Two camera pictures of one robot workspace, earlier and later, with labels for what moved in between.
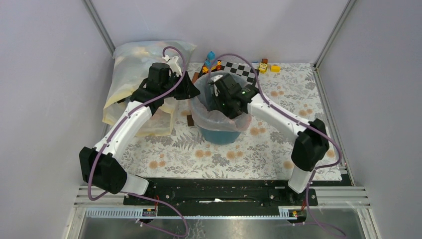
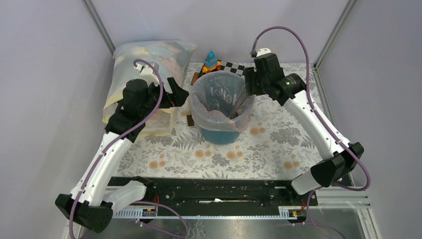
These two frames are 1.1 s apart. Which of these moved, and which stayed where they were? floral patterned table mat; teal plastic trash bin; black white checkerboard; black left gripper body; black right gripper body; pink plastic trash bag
Moved: black left gripper body; black right gripper body
Stayed: pink plastic trash bag; black white checkerboard; teal plastic trash bin; floral patterned table mat
